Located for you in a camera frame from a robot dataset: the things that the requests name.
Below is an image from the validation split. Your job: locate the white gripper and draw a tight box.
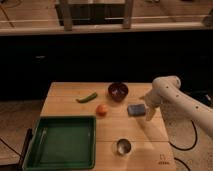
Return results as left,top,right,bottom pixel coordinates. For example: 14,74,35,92
141,88,162,121

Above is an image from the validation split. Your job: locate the blue sponge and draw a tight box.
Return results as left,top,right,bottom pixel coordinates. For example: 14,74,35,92
127,104,146,117

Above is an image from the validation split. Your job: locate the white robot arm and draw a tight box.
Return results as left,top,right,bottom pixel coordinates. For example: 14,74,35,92
142,76,213,139

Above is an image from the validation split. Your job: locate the green plastic tray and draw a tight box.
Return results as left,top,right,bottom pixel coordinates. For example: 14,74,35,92
22,116,96,171

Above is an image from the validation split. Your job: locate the dark purple bowl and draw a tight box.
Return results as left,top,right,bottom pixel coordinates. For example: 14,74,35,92
108,82,129,102

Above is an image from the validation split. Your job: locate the small metal cup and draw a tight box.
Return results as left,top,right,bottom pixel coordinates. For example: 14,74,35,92
116,139,131,156

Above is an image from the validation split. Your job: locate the orange tomato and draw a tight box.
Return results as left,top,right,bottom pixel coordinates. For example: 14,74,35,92
96,104,108,117

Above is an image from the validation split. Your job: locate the green pepper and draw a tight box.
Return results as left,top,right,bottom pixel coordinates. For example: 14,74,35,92
76,92,98,103

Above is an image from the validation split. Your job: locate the black cable on floor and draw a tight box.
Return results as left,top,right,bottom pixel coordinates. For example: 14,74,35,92
168,119,199,171

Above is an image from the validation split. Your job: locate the wooden chair frame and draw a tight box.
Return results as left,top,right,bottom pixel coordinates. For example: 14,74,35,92
54,0,134,31

